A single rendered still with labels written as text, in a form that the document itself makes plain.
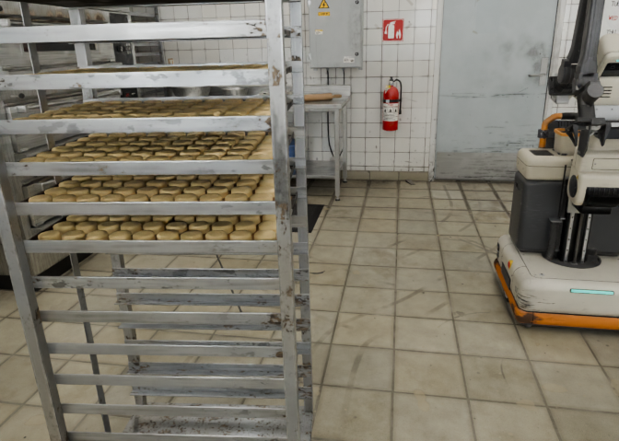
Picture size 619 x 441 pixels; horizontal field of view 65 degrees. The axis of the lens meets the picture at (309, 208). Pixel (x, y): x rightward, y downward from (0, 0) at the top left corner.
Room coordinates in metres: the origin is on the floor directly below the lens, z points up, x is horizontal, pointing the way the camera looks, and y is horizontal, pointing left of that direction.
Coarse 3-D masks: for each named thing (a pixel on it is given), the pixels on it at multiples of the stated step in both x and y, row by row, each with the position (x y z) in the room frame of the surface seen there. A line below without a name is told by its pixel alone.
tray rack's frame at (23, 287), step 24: (24, 24) 1.22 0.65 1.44; (72, 24) 1.45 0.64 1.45; (96, 96) 1.47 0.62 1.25; (0, 144) 1.03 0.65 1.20; (48, 144) 1.22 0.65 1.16; (0, 168) 1.01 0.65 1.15; (0, 192) 1.00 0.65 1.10; (0, 216) 1.00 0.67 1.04; (24, 264) 1.01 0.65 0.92; (72, 264) 1.22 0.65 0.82; (120, 264) 1.45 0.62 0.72; (24, 288) 1.00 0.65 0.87; (24, 312) 1.00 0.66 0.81; (48, 360) 1.02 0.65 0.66; (96, 360) 1.25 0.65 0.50; (48, 384) 1.00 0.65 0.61; (48, 408) 1.00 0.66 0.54; (144, 432) 1.33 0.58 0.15; (168, 432) 1.33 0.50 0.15; (192, 432) 1.32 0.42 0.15; (216, 432) 1.32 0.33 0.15; (240, 432) 1.32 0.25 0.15; (264, 432) 1.31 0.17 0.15
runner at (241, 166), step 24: (24, 168) 1.02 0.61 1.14; (48, 168) 1.02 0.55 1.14; (72, 168) 1.02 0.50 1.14; (96, 168) 1.01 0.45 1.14; (120, 168) 1.01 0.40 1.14; (144, 168) 1.01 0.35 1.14; (168, 168) 1.00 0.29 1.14; (192, 168) 1.00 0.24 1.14; (216, 168) 0.99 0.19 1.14; (240, 168) 0.99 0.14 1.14; (264, 168) 0.99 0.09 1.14
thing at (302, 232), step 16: (304, 112) 1.42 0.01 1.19; (304, 128) 1.40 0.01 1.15; (304, 144) 1.40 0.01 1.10; (304, 176) 1.40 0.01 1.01; (304, 208) 1.40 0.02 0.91; (304, 240) 1.40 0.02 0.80; (304, 256) 1.40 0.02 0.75; (304, 288) 1.40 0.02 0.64; (304, 336) 1.40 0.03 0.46; (304, 384) 1.41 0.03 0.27; (304, 400) 1.41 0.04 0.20
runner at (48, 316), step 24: (48, 312) 1.03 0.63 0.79; (72, 312) 1.02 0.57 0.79; (96, 312) 1.02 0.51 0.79; (120, 312) 1.01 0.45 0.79; (144, 312) 1.01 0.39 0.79; (168, 312) 1.00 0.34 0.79; (192, 312) 1.00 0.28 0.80; (216, 312) 1.00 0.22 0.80; (240, 312) 0.99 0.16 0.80; (264, 312) 0.99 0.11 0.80
